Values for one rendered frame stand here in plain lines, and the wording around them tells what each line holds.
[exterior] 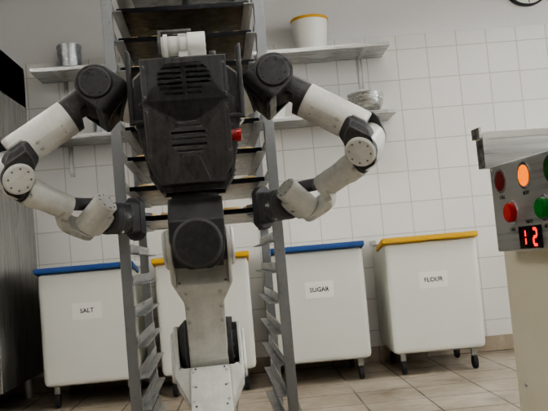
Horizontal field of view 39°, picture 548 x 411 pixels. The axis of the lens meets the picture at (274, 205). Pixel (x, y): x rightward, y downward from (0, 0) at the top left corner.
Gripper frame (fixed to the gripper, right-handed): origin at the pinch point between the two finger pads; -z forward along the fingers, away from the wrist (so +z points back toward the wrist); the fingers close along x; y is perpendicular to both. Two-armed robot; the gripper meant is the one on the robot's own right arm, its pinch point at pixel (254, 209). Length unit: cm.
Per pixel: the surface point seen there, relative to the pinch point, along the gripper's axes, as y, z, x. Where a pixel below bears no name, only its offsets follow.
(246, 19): -12, -13, 62
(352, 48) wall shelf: -191, -167, 109
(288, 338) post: -6.1, 2.6, -38.3
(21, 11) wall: -31, -302, 158
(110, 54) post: 33, -20, 49
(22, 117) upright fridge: -23, -288, 85
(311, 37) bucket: -171, -182, 119
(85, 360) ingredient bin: -29, -225, -62
